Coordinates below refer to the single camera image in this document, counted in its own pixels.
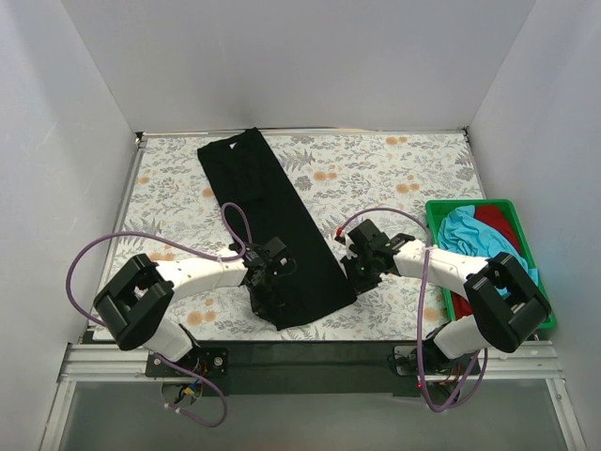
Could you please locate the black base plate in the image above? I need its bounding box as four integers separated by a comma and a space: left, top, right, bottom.
145, 347, 229, 378
387, 345, 472, 379

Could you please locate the aluminium frame rail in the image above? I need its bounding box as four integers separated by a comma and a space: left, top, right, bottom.
60, 341, 564, 381

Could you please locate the green plastic bin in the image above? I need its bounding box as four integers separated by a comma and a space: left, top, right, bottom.
424, 198, 558, 331

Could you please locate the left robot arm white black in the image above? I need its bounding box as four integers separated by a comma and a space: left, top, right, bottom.
93, 238, 297, 376

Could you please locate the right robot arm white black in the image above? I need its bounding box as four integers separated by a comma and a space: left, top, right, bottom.
335, 220, 551, 374

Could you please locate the red t shirt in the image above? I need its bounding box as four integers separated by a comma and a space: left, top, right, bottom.
453, 202, 523, 323

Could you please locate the cyan t shirt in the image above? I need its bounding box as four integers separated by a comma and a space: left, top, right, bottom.
439, 204, 540, 302

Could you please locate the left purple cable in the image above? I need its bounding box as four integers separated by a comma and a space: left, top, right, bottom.
65, 201, 229, 428

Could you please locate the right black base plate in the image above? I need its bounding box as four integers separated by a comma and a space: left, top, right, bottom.
387, 345, 472, 379

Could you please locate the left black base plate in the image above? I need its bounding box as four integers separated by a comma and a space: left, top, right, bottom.
145, 347, 229, 378

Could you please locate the black t shirt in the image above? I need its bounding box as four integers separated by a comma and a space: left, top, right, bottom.
197, 129, 357, 330

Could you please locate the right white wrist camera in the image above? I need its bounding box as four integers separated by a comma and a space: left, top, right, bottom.
334, 226, 358, 262

